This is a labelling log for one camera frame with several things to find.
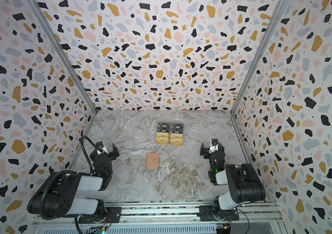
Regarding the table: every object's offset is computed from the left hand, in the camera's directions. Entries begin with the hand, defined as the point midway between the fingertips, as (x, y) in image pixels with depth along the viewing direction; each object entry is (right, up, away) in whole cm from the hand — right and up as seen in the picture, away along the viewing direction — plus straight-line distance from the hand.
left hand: (108, 146), depth 88 cm
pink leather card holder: (+26, -10, +5) cm, 28 cm away
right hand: (+65, +1, +3) cm, 65 cm away
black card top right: (+41, +10, +13) cm, 44 cm away
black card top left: (+32, +11, +13) cm, 36 cm away
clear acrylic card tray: (+37, +7, +12) cm, 39 cm away
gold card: (+31, +4, +13) cm, 34 cm away
